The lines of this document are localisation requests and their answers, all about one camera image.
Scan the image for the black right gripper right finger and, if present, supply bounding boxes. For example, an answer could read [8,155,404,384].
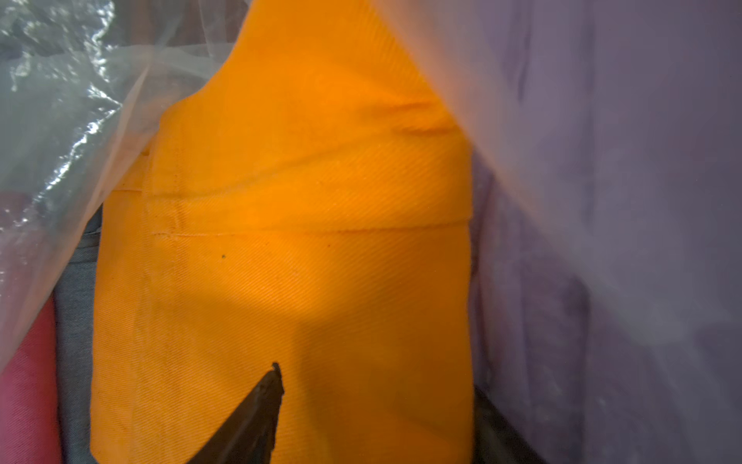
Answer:
[471,388,546,464]

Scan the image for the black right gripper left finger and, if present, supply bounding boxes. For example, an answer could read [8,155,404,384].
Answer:
[187,363,284,464]

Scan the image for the orange trousers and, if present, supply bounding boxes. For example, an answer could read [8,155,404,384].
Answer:
[91,1,473,463]

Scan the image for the clear plastic vacuum bag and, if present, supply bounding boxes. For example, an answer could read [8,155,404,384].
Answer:
[0,0,742,464]

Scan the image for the lilac trousers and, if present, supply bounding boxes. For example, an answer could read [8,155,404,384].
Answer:
[466,0,742,464]

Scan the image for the pink folded garment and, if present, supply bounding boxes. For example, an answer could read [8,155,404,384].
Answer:
[1,299,62,463]

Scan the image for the grey-blue folded garment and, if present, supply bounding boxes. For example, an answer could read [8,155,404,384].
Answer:
[54,210,102,463]

